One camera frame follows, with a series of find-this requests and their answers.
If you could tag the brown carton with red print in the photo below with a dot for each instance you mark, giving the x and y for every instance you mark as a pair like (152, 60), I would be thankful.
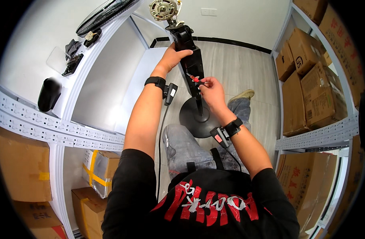
(39, 219)

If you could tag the white wall switch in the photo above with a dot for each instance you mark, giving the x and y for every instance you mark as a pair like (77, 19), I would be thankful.
(208, 12)

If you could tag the large brown carton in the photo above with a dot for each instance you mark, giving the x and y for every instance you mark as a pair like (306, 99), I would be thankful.
(22, 167)

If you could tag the plastic wrapped yellow taped carton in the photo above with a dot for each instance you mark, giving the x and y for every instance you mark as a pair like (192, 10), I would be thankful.
(102, 171)

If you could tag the black screwdriver bit set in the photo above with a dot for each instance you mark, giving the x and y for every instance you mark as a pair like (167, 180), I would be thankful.
(72, 64)

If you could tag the black fan motor cover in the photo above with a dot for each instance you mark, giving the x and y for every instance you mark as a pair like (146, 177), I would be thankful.
(49, 94)

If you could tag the person's body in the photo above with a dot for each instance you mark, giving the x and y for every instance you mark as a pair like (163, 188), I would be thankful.
(200, 206)

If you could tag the black part with white knob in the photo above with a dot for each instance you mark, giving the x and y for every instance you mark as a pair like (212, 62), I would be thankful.
(92, 38)

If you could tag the black fan body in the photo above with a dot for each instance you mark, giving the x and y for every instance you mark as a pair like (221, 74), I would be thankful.
(192, 63)

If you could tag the person's left hand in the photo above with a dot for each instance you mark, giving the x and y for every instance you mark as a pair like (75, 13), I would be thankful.
(169, 59)

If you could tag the brown carton yellow tape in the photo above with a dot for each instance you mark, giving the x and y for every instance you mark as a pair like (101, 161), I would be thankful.
(89, 213)

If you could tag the person's right hand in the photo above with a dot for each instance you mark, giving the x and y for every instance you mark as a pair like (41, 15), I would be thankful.
(213, 97)

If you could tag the dark grey cloth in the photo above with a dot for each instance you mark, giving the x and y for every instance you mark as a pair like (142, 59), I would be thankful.
(72, 47)

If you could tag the person's legs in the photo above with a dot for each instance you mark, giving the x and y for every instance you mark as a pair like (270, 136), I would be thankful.
(185, 149)

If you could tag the person's right fingers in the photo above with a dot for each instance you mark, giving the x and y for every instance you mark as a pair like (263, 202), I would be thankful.
(208, 81)

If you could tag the black wrist band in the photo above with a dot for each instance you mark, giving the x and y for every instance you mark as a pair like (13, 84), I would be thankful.
(231, 128)
(157, 81)

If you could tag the metal shelf with brown cartons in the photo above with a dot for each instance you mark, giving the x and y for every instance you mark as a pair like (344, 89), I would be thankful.
(315, 98)

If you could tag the white metal shelf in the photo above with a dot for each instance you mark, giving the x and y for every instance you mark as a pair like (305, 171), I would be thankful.
(51, 131)

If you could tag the black fan grille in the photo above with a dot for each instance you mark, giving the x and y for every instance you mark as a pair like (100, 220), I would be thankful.
(104, 15)

